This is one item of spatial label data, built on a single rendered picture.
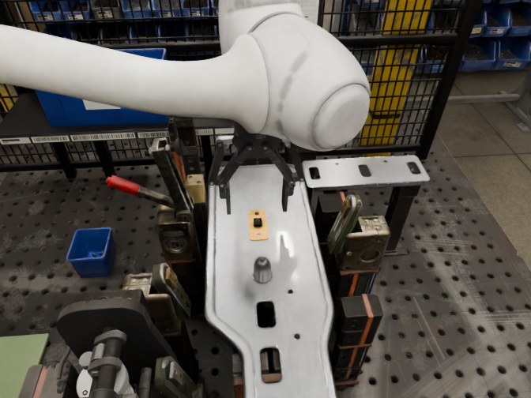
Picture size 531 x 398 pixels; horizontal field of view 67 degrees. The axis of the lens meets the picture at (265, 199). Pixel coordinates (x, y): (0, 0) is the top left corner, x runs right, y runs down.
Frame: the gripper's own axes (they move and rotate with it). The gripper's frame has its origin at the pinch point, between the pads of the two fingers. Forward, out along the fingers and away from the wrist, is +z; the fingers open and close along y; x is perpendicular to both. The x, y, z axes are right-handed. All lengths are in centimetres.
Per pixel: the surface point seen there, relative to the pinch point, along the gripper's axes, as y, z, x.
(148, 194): -19.9, -3.2, -0.5
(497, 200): 147, 104, 99
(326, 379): 8.5, 7.4, -31.7
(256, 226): -0.1, 6.6, -0.6
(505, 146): 178, 104, 149
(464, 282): 56, 36, 2
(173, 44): -19, -8, 55
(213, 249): -8.7, 7.1, -5.7
